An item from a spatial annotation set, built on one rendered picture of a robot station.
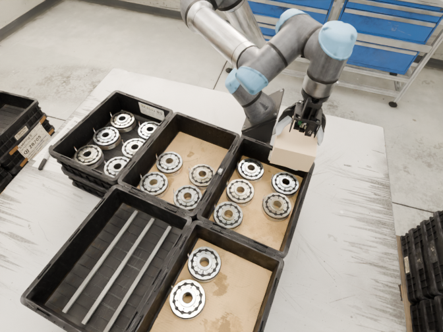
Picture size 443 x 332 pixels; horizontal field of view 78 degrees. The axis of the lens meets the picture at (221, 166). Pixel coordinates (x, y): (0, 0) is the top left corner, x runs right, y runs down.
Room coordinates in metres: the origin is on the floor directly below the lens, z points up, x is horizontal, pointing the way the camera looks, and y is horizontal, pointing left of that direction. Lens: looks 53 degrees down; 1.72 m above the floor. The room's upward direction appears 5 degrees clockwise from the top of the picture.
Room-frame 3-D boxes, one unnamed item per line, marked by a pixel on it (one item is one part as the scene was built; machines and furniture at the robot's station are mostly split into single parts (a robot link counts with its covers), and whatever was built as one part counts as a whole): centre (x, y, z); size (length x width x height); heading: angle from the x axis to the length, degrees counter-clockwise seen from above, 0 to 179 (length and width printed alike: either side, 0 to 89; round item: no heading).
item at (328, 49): (0.58, -0.22, 1.40); 0.09 x 0.08 x 0.11; 35
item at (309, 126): (0.57, -0.22, 1.24); 0.09 x 0.08 x 0.12; 168
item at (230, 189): (0.54, -0.08, 0.86); 0.10 x 0.10 x 0.01
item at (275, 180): (0.59, -0.25, 0.86); 0.10 x 0.10 x 0.01
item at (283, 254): (0.51, -0.14, 0.92); 0.40 x 0.30 x 0.02; 159
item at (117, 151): (0.72, 0.42, 0.87); 0.40 x 0.30 x 0.11; 159
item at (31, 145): (1.04, 1.15, 0.41); 0.31 x 0.02 x 0.16; 168
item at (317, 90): (0.58, -0.22, 1.32); 0.08 x 0.08 x 0.05
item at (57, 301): (0.24, 0.28, 0.87); 0.40 x 0.30 x 0.11; 159
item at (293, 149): (0.60, -0.22, 1.08); 0.16 x 0.12 x 0.07; 168
